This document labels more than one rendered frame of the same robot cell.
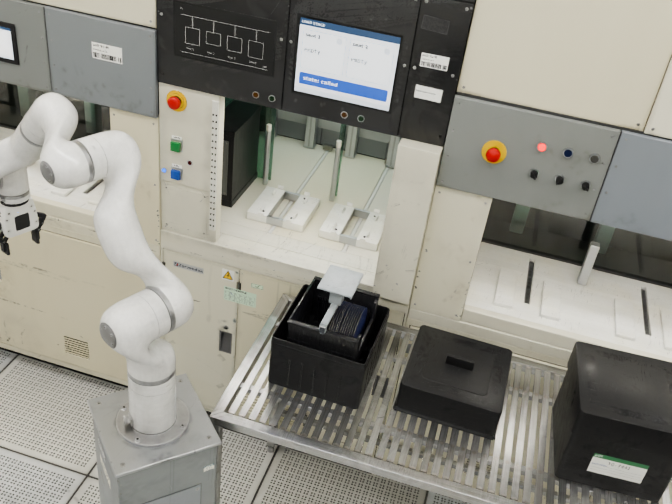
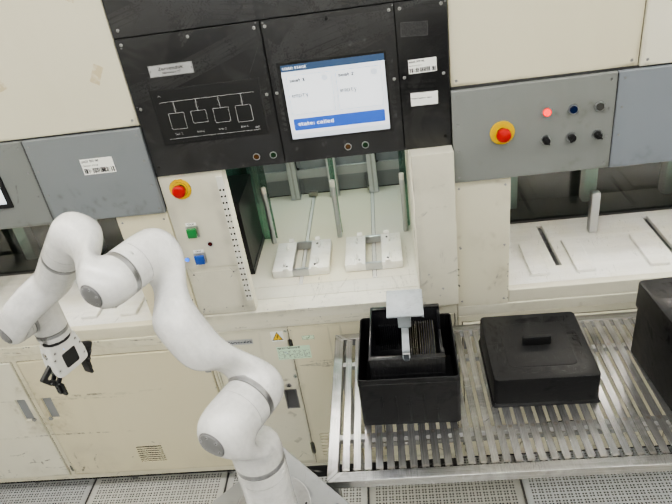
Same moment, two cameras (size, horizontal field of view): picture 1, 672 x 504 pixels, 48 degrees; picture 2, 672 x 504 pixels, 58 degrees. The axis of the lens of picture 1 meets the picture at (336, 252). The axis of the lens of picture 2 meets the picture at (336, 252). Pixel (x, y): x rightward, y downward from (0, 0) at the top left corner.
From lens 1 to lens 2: 0.52 m
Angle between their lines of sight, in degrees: 5
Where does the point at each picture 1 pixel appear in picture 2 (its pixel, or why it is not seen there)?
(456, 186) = (474, 177)
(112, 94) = (115, 204)
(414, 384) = (507, 376)
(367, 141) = (346, 176)
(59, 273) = (114, 391)
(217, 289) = (270, 353)
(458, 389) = (549, 366)
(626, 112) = (618, 52)
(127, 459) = not seen: outside the picture
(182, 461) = not seen: outside the picture
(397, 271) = (440, 276)
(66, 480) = not seen: outside the picture
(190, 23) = (172, 109)
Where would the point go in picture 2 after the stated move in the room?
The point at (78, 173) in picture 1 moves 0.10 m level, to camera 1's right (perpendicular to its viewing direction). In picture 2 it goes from (125, 285) to (176, 275)
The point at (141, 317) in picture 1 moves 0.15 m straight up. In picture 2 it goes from (240, 413) to (224, 358)
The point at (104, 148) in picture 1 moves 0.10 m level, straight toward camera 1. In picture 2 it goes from (142, 250) to (155, 271)
